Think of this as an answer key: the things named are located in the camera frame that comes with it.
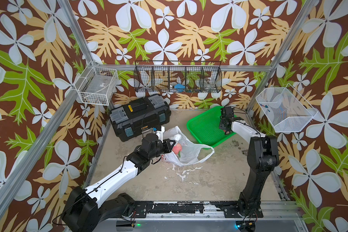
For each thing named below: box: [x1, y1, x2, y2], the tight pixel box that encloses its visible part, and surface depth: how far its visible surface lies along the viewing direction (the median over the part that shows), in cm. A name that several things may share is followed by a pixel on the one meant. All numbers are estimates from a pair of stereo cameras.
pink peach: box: [172, 143, 183, 155], surface depth 88 cm
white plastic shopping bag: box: [162, 125, 215, 167], surface depth 86 cm
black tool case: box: [109, 94, 172, 142], surface depth 97 cm
